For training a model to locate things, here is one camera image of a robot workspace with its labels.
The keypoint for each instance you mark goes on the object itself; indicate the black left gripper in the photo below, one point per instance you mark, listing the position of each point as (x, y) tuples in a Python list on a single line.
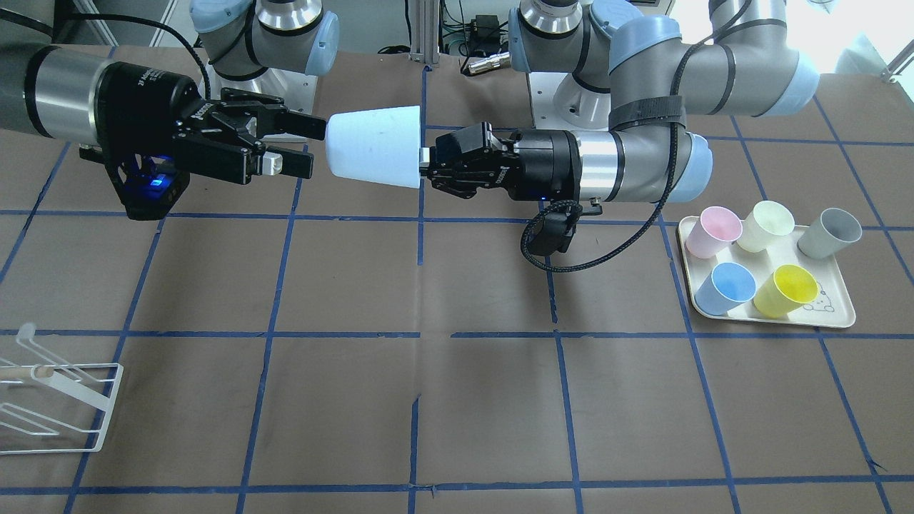
[(548, 165)]

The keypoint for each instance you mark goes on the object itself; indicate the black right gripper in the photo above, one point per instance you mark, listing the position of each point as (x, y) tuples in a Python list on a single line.
[(146, 100)]

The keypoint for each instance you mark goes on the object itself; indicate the light blue plastic cup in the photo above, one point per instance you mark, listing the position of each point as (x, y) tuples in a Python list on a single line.
[(381, 146)]

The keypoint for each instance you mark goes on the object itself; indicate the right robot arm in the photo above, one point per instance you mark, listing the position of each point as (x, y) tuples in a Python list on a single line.
[(52, 92)]

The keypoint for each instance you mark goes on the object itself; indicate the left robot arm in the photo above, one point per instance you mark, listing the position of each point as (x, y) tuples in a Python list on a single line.
[(629, 84)]

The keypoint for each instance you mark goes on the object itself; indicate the pink plastic cup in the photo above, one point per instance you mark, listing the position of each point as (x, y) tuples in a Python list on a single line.
[(717, 227)]

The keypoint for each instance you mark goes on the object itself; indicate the cream plastic cup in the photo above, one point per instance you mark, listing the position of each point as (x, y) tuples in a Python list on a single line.
[(767, 222)]

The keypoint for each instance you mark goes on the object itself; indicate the yellow plastic cup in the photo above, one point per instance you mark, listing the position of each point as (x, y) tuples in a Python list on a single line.
[(788, 288)]

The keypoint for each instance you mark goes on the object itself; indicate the grey plastic cup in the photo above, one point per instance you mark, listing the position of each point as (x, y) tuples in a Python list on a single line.
[(833, 230)]

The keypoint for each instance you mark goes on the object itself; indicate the silver metal cylinder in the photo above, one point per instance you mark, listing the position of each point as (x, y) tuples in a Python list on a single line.
[(487, 64)]

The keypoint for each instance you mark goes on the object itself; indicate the black power adapter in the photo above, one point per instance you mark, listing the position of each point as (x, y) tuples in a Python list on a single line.
[(484, 29)]

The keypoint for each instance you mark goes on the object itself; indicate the cream plastic tray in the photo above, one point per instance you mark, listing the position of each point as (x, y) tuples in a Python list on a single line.
[(832, 308)]

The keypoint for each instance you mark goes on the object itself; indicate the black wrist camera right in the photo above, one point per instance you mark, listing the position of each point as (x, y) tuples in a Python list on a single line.
[(147, 189)]

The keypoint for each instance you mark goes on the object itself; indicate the white wire cup rack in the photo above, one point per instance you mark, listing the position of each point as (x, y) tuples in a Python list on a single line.
[(50, 405)]

